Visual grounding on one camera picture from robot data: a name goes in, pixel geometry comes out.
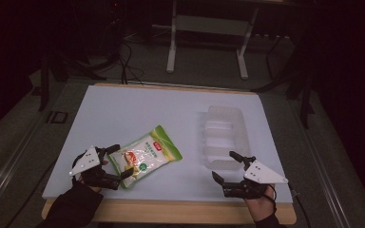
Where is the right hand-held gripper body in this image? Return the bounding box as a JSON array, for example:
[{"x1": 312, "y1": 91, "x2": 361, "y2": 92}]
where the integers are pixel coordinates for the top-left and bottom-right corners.
[{"x1": 221, "y1": 155, "x2": 289, "y2": 200}]

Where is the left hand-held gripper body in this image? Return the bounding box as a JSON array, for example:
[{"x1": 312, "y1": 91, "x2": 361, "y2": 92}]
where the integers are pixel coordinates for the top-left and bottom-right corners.
[{"x1": 68, "y1": 145, "x2": 123, "y2": 191}]

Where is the green and white food bag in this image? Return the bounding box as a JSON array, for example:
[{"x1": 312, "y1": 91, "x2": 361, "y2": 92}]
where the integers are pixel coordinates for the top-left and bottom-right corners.
[{"x1": 106, "y1": 124, "x2": 183, "y2": 190}]

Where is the person's left hand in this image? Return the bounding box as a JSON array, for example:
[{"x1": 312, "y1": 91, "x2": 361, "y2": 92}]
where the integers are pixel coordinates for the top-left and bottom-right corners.
[{"x1": 75, "y1": 158, "x2": 110, "y2": 194}]

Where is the person's right hand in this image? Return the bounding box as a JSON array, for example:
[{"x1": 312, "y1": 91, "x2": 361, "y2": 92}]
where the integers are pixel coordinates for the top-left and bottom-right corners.
[{"x1": 244, "y1": 184, "x2": 278, "y2": 223}]

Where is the clear plastic container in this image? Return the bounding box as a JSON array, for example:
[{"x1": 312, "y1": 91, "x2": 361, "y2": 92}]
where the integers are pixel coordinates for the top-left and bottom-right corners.
[{"x1": 198, "y1": 104, "x2": 253, "y2": 171}]

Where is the white table cover sheet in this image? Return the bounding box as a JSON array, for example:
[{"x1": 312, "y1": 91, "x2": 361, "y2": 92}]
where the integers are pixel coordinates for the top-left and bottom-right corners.
[{"x1": 42, "y1": 85, "x2": 294, "y2": 204}]

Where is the black metal stand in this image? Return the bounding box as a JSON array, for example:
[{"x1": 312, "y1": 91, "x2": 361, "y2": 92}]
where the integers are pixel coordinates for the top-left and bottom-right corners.
[
  {"x1": 250, "y1": 31, "x2": 317, "y2": 130},
  {"x1": 37, "y1": 51, "x2": 107, "y2": 112}
]

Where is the white metal stand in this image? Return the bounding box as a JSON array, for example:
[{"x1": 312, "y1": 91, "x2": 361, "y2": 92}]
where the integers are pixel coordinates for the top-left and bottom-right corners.
[{"x1": 165, "y1": 0, "x2": 260, "y2": 81}]

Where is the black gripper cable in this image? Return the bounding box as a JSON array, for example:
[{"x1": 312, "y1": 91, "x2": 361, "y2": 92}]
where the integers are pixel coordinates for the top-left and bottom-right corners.
[{"x1": 287, "y1": 183, "x2": 314, "y2": 228}]

